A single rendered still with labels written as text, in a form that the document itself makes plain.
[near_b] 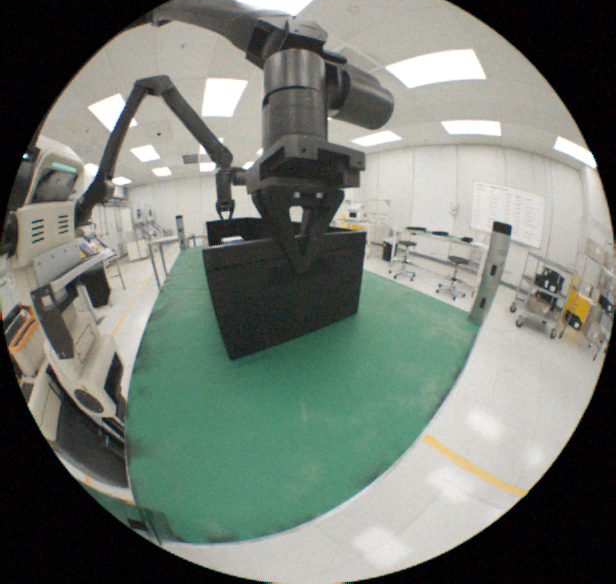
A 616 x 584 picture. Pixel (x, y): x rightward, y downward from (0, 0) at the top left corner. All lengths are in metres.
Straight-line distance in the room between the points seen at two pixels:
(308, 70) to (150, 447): 0.31
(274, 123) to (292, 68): 0.05
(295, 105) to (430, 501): 1.34
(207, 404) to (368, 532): 1.05
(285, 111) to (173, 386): 0.24
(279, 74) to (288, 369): 0.25
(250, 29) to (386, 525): 1.41
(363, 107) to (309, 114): 0.07
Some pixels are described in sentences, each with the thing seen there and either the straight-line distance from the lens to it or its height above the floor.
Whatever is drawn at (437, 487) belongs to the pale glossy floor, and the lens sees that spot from 1.27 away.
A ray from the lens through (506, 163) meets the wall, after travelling 4.99.
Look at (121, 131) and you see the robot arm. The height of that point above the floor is 1.40.
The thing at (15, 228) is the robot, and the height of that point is 1.17.
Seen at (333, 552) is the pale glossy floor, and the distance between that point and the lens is 1.14.
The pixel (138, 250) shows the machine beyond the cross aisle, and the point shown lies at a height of 0.33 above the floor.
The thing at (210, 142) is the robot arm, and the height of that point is 1.33.
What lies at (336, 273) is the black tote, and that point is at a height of 1.02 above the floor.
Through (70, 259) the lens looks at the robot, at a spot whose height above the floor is 1.06.
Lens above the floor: 1.09
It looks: 22 degrees down
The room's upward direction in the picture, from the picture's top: straight up
